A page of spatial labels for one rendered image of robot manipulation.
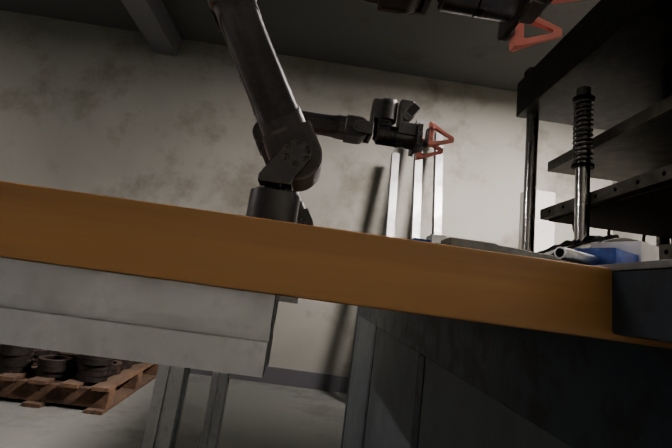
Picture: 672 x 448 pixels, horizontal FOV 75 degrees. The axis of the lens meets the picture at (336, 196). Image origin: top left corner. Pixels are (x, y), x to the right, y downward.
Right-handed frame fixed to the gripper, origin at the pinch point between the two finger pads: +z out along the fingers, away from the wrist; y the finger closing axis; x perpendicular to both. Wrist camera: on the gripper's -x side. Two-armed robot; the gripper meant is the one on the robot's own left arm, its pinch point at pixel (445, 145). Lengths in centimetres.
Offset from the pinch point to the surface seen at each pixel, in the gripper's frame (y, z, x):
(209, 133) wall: 253, -136, -73
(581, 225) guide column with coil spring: 50, 72, 4
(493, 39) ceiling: 180, 81, -161
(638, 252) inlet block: -72, 0, 36
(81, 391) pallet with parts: 136, -138, 113
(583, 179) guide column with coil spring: 50, 72, -14
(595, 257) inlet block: -73, -5, 37
